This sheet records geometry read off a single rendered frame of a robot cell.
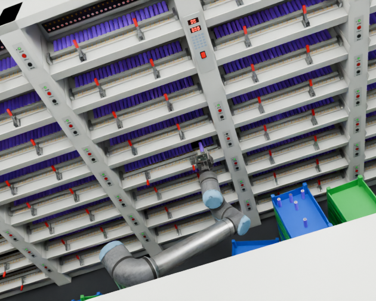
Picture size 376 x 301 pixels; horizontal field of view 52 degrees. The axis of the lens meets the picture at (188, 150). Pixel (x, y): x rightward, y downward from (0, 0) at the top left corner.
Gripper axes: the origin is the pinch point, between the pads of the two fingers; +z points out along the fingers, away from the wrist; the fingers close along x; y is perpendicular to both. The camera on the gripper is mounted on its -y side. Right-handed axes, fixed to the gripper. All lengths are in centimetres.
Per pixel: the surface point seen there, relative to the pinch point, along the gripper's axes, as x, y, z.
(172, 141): 13.0, 12.2, 1.7
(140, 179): 38.5, -7.7, 0.7
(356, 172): -86, -56, 1
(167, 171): 22.5, -7.7, 0.7
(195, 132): 0.3, 12.4, 2.5
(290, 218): -35, -32, -35
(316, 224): -46, -31, -42
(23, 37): 51, 89, 0
